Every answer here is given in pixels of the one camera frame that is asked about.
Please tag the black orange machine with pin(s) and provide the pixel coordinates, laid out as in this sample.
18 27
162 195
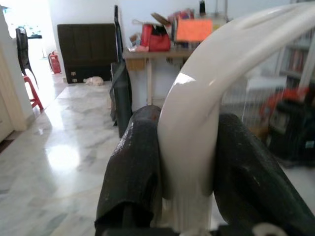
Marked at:
290 127

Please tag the light wooden table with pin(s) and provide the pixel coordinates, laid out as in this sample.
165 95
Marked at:
148 55

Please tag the red black bag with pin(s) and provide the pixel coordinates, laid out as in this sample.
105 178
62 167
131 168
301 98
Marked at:
159 40

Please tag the red fire extinguisher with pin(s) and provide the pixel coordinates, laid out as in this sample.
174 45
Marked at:
55 62

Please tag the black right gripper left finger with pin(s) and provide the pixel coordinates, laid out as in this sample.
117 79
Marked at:
133 172

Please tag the black chair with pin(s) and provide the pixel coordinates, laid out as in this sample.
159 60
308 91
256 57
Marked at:
23 51

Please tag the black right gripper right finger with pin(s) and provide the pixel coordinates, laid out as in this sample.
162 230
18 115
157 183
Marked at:
251 177

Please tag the cream cat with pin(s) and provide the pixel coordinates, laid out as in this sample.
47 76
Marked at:
94 81

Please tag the black folded case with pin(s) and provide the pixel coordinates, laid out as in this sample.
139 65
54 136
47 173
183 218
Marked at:
121 98

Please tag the white bookshelf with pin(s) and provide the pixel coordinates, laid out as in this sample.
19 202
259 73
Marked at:
295 59

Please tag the red plastic stool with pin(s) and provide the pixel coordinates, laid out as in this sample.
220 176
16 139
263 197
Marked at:
33 93

